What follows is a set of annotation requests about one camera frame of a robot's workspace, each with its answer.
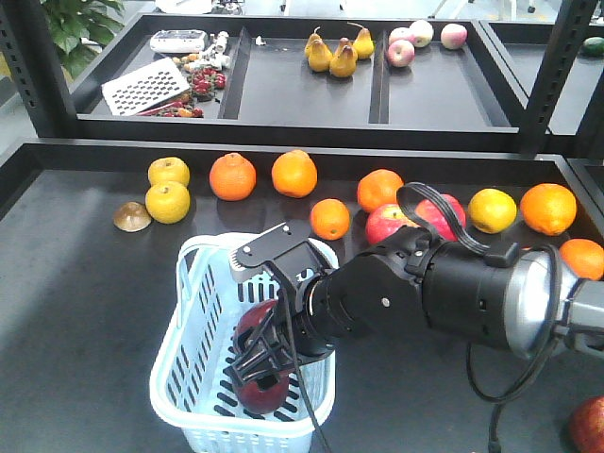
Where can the dark red apple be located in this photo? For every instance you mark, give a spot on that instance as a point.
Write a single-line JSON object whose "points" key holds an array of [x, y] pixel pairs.
{"points": [[586, 425], [264, 394]]}

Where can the white electronic scale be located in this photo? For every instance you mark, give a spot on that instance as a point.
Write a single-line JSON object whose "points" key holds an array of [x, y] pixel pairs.
{"points": [[179, 41]]}

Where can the checkerboard calibration board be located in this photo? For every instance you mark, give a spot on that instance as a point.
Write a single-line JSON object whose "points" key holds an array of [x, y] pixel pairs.
{"points": [[144, 88]]}

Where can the small orange right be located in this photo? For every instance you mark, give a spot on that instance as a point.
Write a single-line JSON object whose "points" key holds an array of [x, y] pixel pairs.
{"points": [[584, 257]]}

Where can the light blue plastic basket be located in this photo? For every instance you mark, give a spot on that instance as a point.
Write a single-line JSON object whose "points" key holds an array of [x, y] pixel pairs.
{"points": [[189, 388]]}

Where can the small orange centre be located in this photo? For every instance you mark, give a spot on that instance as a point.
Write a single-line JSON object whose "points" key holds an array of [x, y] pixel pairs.
{"points": [[330, 219]]}

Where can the yellow citrus fruit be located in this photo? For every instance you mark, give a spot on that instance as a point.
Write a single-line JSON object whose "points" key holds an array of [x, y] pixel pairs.
{"points": [[492, 211]]}

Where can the bright red apple front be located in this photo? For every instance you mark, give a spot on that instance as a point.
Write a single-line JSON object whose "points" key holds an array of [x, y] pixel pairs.
{"points": [[385, 221]]}

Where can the orange beside red apples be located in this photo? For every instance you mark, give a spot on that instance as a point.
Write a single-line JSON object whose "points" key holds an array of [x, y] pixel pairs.
{"points": [[378, 188]]}

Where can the small orange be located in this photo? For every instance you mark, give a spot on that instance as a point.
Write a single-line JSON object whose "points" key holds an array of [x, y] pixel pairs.
{"points": [[330, 219], [584, 257]]}

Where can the potted green plant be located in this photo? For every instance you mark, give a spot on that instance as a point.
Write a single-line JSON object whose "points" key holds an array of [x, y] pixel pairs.
{"points": [[80, 29]]}

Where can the black wooden produce stand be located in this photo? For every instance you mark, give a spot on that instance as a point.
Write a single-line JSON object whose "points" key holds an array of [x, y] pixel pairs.
{"points": [[94, 210]]}

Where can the brown mushroom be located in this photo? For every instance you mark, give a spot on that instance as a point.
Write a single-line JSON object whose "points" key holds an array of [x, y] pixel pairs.
{"points": [[131, 217]]}

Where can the orange back centre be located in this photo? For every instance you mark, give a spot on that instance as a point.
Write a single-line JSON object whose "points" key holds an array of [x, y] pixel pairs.
{"points": [[294, 174]]}

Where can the orange back left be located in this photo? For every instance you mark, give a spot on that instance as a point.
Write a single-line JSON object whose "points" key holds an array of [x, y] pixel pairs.
{"points": [[232, 177]]}

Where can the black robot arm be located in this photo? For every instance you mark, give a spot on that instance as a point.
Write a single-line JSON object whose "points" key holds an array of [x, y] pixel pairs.
{"points": [[528, 302]]}

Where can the large orange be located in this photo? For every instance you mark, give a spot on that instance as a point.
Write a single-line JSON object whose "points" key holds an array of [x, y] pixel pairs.
{"points": [[549, 208]]}

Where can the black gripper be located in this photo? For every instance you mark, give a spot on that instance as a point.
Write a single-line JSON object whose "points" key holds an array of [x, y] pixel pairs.
{"points": [[276, 337]]}

